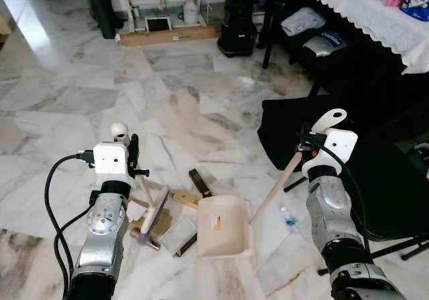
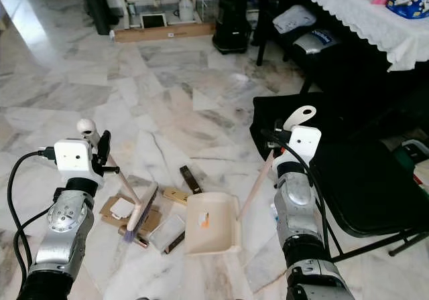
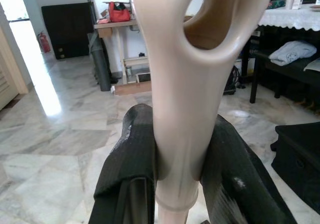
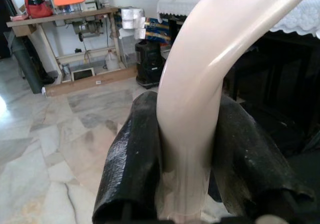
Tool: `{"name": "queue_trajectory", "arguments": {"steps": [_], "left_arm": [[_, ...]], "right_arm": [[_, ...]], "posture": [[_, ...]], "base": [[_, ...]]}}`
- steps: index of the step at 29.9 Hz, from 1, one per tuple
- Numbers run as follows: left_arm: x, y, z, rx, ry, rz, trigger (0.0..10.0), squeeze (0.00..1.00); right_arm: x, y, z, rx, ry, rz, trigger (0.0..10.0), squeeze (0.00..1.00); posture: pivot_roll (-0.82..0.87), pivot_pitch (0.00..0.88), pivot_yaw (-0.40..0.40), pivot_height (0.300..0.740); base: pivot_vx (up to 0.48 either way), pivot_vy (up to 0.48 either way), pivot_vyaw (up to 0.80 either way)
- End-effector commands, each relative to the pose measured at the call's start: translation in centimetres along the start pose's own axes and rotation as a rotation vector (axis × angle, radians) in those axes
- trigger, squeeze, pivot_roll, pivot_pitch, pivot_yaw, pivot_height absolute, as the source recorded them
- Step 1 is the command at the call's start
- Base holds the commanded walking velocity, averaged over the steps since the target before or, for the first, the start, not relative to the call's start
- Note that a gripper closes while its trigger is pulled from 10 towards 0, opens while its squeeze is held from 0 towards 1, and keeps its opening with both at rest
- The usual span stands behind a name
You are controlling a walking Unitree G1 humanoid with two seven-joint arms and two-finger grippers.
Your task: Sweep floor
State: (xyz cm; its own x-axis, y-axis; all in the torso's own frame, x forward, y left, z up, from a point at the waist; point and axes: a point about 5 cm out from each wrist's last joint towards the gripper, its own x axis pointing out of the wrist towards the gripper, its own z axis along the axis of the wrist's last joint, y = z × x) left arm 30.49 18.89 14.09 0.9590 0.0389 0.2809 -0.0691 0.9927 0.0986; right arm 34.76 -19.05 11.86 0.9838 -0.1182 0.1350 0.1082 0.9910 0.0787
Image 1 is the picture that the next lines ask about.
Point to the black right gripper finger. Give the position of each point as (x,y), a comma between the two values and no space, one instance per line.
(306,136)

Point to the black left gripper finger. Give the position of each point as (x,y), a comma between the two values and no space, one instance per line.
(134,144)

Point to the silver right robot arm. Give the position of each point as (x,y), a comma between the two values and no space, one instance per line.
(332,213)

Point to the black cloth bag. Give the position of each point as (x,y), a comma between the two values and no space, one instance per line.
(285,129)

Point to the white paper scrap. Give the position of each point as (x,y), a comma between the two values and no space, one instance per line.
(136,211)

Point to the small tan box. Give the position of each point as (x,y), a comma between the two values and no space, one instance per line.
(186,199)

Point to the dark brown flat bar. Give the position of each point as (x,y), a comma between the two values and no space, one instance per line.
(200,183)

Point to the small clear plastic bottle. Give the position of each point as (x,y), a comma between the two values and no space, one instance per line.
(289,219)

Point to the clear plastic bag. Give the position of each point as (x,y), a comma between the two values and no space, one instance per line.
(177,236)

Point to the black folding chair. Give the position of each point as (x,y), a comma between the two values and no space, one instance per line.
(389,193)

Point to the grey printer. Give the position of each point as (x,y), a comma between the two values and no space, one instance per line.
(325,45)

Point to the black table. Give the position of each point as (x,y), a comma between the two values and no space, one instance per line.
(268,39)

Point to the green box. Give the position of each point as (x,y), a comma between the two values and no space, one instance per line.
(421,156)

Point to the long wooden board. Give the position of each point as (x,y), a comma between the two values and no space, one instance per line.
(167,36)

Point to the white plastic bag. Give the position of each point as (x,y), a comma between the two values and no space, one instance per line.
(303,22)

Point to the black vacuum cleaner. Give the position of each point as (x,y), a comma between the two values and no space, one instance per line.
(236,29)

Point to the black upright tube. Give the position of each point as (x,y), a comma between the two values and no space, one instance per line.
(100,9)

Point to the white lace tablecloth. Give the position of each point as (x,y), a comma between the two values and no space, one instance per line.
(375,15)

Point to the white plastic jug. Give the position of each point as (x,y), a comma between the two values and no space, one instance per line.
(191,12)

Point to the white low shelf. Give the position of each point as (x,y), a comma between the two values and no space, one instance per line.
(164,2)

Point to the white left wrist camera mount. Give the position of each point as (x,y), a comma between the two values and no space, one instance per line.
(110,159)

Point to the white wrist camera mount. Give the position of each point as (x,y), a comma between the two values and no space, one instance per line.
(338,146)
(110,159)

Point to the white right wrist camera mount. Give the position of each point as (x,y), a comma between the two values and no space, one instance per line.
(338,146)

